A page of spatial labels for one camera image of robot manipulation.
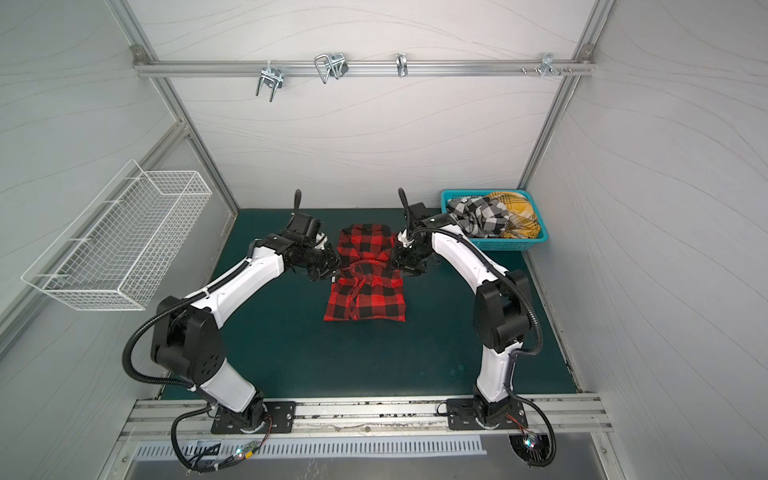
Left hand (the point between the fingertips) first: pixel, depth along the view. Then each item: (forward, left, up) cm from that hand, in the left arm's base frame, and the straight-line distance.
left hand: (352, 262), depth 85 cm
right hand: (+1, -13, -2) cm, 13 cm away
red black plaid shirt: (-2, -4, -9) cm, 10 cm away
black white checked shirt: (+27, -44, -8) cm, 52 cm away
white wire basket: (-8, +52, +16) cm, 55 cm away
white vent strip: (-43, +7, -16) cm, 46 cm away
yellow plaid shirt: (+22, -57, -5) cm, 61 cm away
